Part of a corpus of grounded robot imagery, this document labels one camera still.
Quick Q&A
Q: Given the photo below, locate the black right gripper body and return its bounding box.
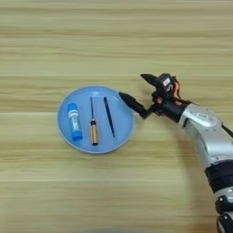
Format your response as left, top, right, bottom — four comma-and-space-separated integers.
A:
145, 90, 191, 123

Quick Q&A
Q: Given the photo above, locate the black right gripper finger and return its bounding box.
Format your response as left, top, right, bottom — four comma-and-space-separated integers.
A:
117, 91, 150, 120
139, 73, 158, 87

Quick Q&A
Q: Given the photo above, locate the round light blue plate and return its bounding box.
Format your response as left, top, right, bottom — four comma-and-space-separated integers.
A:
56, 85, 136, 155

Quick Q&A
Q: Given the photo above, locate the blue glue stick white label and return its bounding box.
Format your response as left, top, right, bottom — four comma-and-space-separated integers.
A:
66, 102, 84, 142

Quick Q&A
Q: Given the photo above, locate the small black box white label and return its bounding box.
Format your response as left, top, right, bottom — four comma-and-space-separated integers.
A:
156, 73, 177, 94

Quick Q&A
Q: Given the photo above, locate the black pen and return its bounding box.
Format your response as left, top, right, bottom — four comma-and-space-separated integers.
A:
103, 96, 117, 139

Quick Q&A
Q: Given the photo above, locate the screwdriver with amber handle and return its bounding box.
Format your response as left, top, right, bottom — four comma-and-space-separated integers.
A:
89, 96, 99, 147

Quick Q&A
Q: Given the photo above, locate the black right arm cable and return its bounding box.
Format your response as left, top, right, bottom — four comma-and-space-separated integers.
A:
221, 123, 233, 138

